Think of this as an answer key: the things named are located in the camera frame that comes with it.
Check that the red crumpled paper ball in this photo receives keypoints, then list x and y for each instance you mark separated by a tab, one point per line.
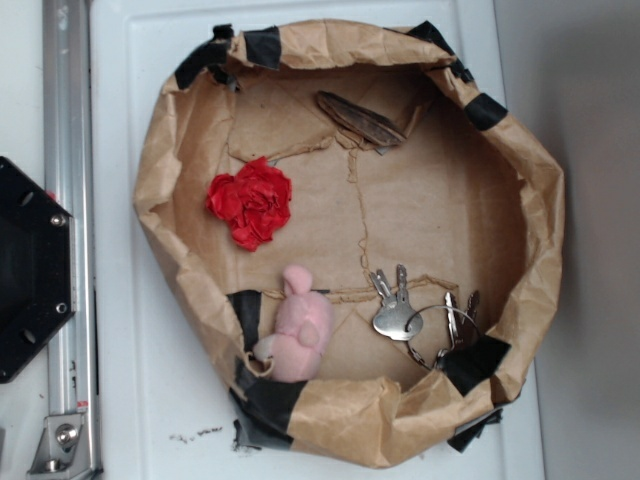
254	203

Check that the pink plush toy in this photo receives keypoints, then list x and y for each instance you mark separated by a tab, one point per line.
303	328

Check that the silver key left pair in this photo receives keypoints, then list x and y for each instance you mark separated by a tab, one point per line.
387	321

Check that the silver key right pair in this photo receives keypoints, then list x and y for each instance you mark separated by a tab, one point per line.
454	320

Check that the brown paper bag bin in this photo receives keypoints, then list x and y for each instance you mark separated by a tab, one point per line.
470	201

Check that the dark key far right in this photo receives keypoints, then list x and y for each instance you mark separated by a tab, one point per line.
469	328

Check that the aluminium extrusion rail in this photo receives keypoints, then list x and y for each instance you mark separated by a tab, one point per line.
73	379

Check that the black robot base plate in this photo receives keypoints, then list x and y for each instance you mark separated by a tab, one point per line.
36	273

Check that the metal corner bracket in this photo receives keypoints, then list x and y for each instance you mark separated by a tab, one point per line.
63	449

